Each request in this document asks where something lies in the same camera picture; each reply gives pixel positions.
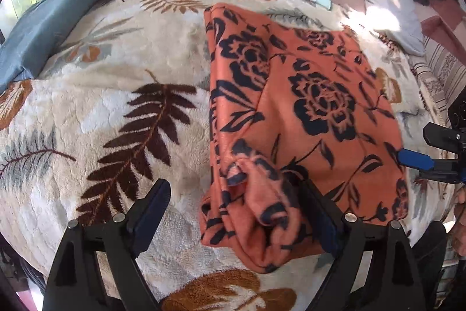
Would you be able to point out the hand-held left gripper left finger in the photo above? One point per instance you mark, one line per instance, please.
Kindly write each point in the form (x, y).
(149, 220)

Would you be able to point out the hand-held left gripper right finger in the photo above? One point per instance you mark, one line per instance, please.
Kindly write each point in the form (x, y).
(324, 220)

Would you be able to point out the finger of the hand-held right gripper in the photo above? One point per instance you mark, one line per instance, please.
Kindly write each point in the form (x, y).
(440, 136)
(415, 158)

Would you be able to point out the orange floral garment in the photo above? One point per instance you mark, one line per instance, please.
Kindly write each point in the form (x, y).
(309, 52)

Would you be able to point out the person's right hand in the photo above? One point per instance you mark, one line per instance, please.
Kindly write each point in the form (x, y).
(459, 241)

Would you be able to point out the beige striped cover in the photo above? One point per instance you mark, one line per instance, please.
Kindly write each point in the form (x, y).
(437, 70)

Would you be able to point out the reddish-brown cloth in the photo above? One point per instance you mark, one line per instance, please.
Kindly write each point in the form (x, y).
(444, 26)

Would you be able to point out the cream leaf-print blanket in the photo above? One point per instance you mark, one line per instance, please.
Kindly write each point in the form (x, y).
(109, 52)

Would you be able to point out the blue cloth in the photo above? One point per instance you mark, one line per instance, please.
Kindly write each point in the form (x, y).
(43, 30)

